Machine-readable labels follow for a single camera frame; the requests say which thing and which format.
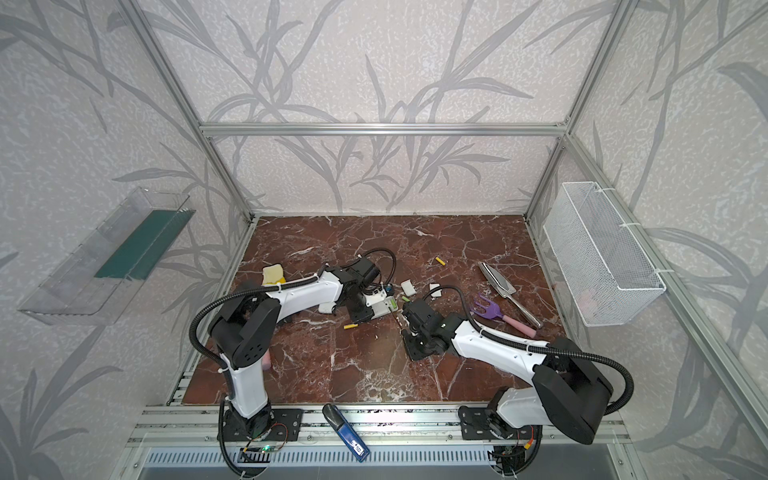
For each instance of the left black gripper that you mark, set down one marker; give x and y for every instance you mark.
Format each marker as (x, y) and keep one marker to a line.
(359, 306)

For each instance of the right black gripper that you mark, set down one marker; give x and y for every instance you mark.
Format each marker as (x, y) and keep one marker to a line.
(417, 330)

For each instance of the white battery cover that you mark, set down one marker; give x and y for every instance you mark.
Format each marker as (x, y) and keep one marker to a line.
(434, 290)
(408, 288)

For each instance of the white remote red keypad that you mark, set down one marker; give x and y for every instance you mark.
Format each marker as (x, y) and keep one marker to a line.
(327, 308)

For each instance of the white remote green buttons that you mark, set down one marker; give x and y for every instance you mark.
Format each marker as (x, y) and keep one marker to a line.
(384, 307)

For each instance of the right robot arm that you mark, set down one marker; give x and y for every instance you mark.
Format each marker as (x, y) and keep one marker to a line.
(568, 388)

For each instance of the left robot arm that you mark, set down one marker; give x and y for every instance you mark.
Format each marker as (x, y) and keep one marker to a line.
(236, 330)

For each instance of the purple pink garden fork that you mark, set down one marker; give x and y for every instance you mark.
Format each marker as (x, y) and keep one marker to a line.
(490, 310)

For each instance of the metal tongs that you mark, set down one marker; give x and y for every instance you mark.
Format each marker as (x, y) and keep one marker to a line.
(506, 290)

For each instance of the pink chalk stick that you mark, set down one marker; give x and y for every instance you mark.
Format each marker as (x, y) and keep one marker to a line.
(266, 362)

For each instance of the blue black utility knife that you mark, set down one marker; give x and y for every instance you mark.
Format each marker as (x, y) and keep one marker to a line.
(345, 432)

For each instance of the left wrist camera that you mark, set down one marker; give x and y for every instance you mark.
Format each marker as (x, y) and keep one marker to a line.
(377, 297)

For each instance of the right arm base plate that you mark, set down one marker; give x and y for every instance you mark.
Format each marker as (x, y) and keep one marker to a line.
(479, 423)

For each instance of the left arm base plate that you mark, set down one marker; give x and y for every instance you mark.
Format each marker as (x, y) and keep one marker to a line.
(280, 425)

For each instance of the white wire mesh basket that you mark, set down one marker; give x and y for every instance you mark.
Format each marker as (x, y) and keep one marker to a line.
(608, 274)

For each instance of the clear plastic wall bin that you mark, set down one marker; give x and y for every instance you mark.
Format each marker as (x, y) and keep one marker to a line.
(95, 284)

